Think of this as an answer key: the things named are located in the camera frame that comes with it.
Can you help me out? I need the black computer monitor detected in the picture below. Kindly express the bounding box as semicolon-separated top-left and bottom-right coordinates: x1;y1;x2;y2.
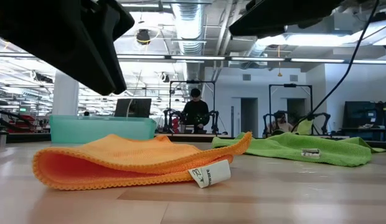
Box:
114;98;153;118

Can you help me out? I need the black ceiling camera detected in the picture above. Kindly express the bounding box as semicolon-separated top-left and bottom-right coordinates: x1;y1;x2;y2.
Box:
136;28;151;45

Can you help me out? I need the orange microfiber towel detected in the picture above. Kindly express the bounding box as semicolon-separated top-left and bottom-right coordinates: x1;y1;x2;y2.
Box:
32;131;253;192

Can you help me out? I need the seated person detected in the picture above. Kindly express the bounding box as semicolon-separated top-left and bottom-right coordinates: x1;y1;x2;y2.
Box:
267;111;294;135

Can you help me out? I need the yellow-green background cloth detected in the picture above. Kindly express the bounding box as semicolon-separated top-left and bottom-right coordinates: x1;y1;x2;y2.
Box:
296;119;314;136

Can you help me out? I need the teal translucent plastic basket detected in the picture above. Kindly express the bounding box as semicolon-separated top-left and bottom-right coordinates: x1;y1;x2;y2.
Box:
49;114;158;145

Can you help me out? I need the dark doorway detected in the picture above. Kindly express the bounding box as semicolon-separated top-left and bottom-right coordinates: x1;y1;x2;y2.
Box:
240;97;259;134
286;98;306;116

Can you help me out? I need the green microfiber towel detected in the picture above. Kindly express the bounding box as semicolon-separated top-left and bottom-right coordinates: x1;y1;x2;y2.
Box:
210;131;386;168

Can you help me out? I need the silver ventilation duct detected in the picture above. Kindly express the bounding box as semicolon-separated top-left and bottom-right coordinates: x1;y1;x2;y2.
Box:
171;2;209;91

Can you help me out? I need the dark screen workstation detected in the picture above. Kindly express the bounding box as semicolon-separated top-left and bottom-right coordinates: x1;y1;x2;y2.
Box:
342;100;386;131

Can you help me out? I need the black metal gantry frame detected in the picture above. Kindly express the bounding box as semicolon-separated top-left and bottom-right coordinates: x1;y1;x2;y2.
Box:
169;80;217;134
268;83;314;134

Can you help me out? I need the white pillar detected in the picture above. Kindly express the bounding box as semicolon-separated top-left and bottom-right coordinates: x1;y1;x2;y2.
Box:
52;70;80;117

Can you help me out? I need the long black arm cable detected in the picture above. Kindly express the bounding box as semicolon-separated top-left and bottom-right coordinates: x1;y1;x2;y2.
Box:
290;0;381;134

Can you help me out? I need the rail with LED strips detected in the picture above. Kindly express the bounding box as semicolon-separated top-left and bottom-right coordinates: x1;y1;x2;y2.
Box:
0;52;386;65

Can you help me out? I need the standing person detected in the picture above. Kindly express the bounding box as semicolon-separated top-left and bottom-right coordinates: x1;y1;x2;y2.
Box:
181;88;211;134

